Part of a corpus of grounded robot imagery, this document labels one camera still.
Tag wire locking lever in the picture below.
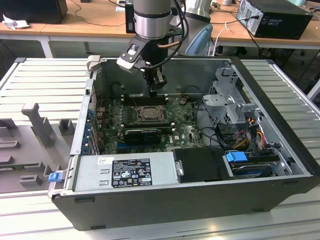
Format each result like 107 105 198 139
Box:
136 104 167 109

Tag black RAM slot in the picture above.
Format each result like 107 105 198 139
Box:
120 120 174 125
120 123 174 128
121 99 168 104
121 94 168 99
121 101 168 106
120 125 175 131
121 97 168 102

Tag CPU socket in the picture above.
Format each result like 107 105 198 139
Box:
134 104 169 125

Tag black upright box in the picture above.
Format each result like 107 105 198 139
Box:
124 2 136 35

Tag pale blue teach pendant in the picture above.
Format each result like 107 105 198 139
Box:
186 23 214 57

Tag pale grey card retainer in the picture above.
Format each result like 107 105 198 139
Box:
86 54 103 72

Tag wooden desk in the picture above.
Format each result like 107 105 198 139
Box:
0 0 136 60
208 0 320 51

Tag black graphics card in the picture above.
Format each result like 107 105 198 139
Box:
123 128 163 147

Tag green motherboard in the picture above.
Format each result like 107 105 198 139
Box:
98 94 210 155

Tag metal drive cage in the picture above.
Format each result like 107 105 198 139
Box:
201 66 266 127

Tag black plastic shroud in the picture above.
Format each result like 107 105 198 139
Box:
172 146 228 183

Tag hard disk in blue carrier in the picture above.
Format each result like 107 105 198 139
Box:
224 151 280 180

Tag black desktop computer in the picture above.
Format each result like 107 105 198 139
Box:
236 0 314 41

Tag silver power supply unit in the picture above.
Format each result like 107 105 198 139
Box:
71 151 180 193

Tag crumpled white paper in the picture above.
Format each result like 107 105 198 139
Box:
1 13 31 31

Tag grey parts rack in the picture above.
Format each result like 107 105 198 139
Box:
0 101 79 195

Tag black PC case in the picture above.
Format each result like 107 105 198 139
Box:
47 55 320 232

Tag blue case latch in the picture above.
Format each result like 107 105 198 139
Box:
48 172 63 184

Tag green RAM stick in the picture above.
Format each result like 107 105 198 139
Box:
0 163 42 173

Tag copper coloured cable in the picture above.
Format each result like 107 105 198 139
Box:
157 40 181 49

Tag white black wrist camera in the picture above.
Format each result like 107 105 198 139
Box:
116 39 148 74

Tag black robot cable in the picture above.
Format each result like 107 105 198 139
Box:
147 0 190 70

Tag white cable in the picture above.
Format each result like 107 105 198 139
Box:
213 21 231 56

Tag black drive cables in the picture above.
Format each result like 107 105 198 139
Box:
194 99 253 153

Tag yellow orange power wires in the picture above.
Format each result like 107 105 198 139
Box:
233 123 267 150

